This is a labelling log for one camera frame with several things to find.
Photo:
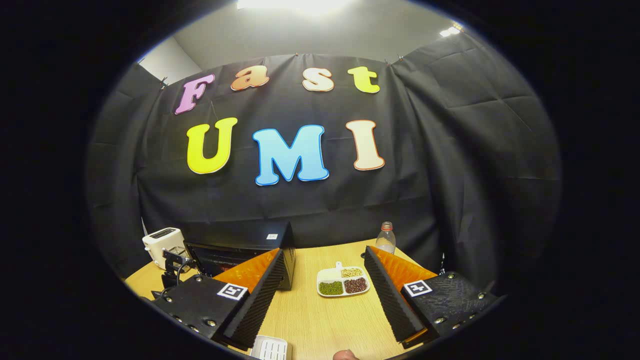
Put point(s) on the white slotted plastic tray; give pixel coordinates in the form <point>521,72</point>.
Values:
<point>270,348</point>

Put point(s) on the white toaster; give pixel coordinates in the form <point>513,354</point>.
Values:
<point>157,240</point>

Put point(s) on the black electric oven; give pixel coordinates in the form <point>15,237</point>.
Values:
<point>240,245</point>

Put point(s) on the clear mesh utensil holder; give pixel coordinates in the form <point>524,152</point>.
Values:
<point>177,251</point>

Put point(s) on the white divided dish of beans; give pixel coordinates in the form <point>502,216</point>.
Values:
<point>331,288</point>

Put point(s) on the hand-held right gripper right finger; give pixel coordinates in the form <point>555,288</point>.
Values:
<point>395,305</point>

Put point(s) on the black backdrop cloth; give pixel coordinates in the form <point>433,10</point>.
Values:
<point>450,175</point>

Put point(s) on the large ceiling light panel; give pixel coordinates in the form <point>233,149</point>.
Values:
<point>295,4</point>

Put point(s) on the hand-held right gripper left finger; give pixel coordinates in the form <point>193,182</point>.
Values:
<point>255,310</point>

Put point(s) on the small ceiling light panel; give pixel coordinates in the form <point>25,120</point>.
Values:
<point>450,31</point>

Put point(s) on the clear bottle with red label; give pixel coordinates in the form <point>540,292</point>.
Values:
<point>385,242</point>

